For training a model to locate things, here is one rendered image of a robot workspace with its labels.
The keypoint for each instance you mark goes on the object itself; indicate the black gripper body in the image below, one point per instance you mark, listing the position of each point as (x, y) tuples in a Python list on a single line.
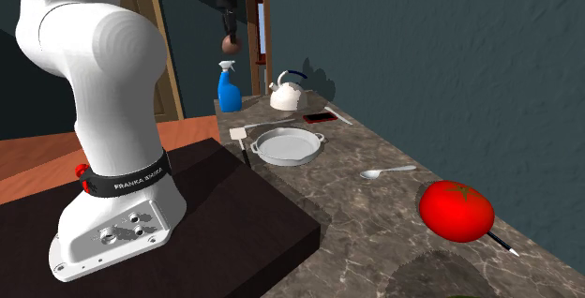
[(226, 1)]

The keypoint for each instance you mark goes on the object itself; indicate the brown round ball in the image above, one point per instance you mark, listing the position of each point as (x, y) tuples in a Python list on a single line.
[(230, 47)]

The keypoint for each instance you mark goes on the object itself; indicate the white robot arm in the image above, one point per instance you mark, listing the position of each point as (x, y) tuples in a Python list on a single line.
[(109, 82)]

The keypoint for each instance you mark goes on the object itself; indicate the wooden framed window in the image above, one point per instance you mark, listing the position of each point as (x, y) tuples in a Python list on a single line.
[(252, 36)]

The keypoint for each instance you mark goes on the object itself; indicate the blue spray bottle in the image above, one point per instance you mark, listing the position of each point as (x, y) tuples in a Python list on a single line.
[(229, 93)]

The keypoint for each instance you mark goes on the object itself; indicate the wooden door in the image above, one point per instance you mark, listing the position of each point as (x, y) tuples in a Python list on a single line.
[(170, 91)]

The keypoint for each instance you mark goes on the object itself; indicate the grey long butter knife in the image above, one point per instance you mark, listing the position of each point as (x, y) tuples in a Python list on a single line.
[(269, 123)]

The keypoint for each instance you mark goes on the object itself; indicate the red and black phone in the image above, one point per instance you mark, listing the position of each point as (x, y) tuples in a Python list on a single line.
[(320, 117)]

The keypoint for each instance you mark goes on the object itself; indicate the white round pan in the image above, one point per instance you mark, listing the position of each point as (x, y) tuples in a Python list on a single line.
[(285, 147)]

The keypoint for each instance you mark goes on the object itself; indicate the white table knife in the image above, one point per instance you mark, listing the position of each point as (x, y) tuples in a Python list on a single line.
[(338, 115)]

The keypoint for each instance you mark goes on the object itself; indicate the dark robot stand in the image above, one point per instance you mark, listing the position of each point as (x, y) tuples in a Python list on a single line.
[(237, 224)]

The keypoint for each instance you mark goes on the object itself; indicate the silver spoon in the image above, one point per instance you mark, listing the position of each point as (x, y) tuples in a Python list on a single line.
[(371, 174)]

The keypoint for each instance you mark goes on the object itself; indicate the red tomato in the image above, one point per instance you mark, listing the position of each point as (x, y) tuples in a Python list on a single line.
[(456, 212)]

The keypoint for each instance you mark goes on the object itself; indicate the black pen with white tip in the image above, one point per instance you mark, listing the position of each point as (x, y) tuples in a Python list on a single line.
[(502, 243)]

